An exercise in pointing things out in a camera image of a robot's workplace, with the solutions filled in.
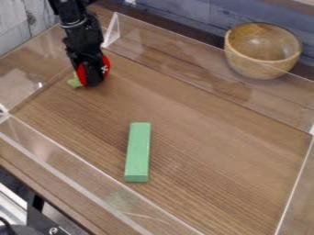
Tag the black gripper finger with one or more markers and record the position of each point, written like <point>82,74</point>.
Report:
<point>76,63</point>
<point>94,73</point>

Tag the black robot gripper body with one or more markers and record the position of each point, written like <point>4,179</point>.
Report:
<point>84,39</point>

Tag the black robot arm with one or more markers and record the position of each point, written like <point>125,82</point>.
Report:
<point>70,10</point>

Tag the green rectangular block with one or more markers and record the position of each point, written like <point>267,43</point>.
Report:
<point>138,152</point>

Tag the clear acrylic tray walls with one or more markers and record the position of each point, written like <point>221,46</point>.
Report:
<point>232,152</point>

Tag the wooden bowl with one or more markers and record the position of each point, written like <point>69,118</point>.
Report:
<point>261,50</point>

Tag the black device with logo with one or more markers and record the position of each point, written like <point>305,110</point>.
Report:
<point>42,223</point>

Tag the clear acrylic corner bracket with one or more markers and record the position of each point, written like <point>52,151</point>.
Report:
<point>112,32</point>

